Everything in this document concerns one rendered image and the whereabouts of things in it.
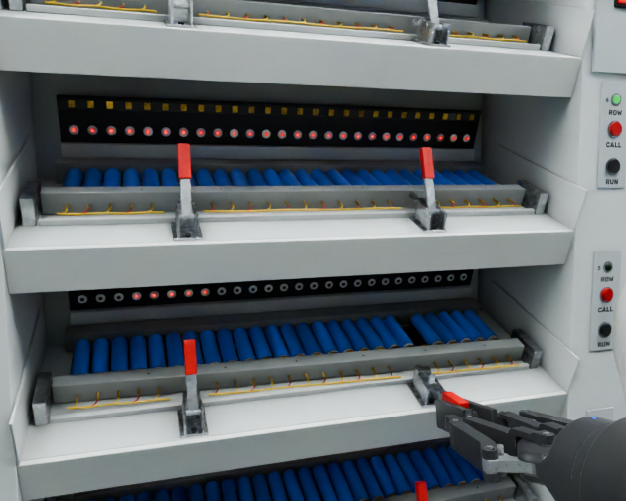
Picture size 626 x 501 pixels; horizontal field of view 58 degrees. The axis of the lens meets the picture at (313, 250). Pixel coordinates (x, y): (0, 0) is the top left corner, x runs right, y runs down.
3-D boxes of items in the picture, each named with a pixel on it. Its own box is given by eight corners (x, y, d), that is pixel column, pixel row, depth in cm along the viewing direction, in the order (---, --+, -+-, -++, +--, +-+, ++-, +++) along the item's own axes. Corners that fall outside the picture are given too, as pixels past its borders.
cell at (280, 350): (277, 335, 73) (290, 366, 68) (263, 337, 73) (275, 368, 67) (278, 323, 73) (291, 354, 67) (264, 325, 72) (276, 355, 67)
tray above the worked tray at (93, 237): (564, 264, 69) (600, 153, 63) (8, 294, 51) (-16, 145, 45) (477, 203, 86) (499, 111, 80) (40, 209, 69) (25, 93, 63)
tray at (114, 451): (557, 421, 71) (580, 359, 67) (22, 501, 53) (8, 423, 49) (475, 330, 88) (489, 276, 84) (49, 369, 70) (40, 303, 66)
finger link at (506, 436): (564, 485, 44) (549, 489, 43) (472, 449, 54) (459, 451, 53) (559, 432, 44) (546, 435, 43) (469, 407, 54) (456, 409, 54)
